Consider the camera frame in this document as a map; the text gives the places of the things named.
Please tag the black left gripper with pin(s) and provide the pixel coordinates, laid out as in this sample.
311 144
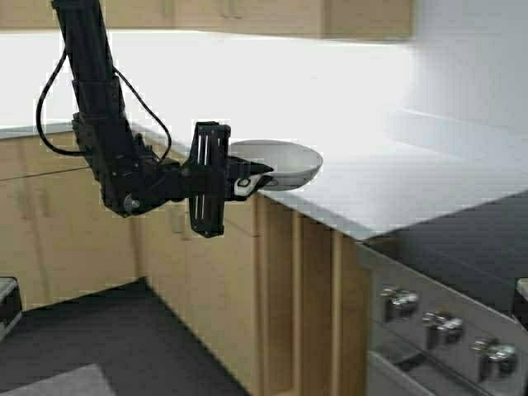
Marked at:
204 178

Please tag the white frying pan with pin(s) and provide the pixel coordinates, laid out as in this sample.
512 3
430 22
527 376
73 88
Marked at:
294 164

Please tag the robot base left corner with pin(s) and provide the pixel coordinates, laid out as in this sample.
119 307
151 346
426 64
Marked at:
11 305

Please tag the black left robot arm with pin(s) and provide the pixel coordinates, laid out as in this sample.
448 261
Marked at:
133 179

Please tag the robot base right corner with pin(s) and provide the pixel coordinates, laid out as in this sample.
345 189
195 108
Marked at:
519 309

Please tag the wooden lower cabinets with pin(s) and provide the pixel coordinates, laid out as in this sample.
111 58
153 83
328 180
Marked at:
275 306

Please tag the wooden cabinets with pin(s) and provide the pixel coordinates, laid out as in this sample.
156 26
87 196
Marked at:
334 20
275 306

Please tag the wooden upper cabinets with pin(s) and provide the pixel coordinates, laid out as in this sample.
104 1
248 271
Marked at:
334 20

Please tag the chrome oven knob left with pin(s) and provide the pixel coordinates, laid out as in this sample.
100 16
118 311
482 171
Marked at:
398 303

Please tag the chrome oven knob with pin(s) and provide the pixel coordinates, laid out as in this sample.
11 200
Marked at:
398 303
442 329
495 360

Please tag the stainless steel oven front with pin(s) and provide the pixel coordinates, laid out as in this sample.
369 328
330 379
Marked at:
398 362

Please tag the black glass cooktop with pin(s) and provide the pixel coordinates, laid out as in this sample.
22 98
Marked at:
480 252

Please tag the chrome oven knob middle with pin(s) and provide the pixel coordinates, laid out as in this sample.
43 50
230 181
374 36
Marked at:
442 329

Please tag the chrome oven knob right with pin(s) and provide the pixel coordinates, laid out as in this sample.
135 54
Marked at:
495 360

